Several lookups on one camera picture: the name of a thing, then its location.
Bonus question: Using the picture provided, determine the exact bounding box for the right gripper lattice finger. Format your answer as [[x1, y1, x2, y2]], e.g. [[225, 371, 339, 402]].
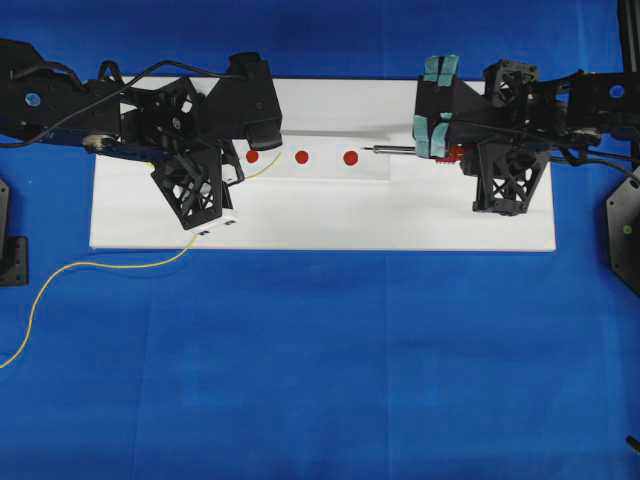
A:
[[472, 143, 550, 216]]

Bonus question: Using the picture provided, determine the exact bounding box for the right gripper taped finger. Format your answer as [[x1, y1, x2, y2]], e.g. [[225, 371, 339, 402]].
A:
[[412, 55, 488, 160]]

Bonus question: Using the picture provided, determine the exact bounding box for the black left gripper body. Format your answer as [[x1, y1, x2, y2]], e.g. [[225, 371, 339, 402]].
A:
[[117, 77, 210, 153]]

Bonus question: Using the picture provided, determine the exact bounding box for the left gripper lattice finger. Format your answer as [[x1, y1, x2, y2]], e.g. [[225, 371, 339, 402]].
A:
[[151, 140, 245, 235]]

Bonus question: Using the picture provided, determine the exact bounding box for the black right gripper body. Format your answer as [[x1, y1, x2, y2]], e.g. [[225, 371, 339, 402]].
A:
[[459, 60, 568, 175]]

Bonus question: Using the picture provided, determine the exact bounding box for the left gripper solid finger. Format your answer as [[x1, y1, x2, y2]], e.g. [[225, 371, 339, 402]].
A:
[[198, 52, 282, 150]]

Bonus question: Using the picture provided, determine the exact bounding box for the yellow solder wire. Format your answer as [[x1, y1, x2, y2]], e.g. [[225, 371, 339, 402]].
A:
[[0, 149, 284, 371]]

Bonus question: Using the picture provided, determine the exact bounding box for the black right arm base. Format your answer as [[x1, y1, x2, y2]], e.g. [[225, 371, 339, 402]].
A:
[[605, 168, 640, 295]]

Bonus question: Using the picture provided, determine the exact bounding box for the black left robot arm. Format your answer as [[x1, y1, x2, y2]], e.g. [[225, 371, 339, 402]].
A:
[[1, 39, 283, 230]]

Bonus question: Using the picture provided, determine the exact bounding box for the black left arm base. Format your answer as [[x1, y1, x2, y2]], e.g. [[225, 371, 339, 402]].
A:
[[0, 181, 29, 288]]

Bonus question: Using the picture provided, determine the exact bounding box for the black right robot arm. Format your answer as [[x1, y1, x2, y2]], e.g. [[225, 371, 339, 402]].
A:
[[412, 55, 639, 216]]

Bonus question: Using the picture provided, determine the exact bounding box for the white raised foam block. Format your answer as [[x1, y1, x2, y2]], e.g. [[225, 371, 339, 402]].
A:
[[233, 130, 391, 181]]

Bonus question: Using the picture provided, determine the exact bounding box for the white foam base board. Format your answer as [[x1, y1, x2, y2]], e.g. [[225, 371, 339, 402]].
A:
[[89, 79, 556, 252]]

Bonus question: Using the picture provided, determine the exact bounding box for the blue table cloth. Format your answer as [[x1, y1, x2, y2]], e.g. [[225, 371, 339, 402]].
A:
[[1, 1, 639, 479]]

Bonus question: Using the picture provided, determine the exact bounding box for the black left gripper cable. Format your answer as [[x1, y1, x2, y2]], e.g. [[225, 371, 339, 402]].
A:
[[0, 59, 236, 149]]

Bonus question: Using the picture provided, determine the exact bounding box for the black soldering iron cable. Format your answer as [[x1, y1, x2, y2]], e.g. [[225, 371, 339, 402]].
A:
[[547, 147, 640, 176]]

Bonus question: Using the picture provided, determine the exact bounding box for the black frame post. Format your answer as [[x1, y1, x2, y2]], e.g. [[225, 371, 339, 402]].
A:
[[617, 0, 639, 73]]

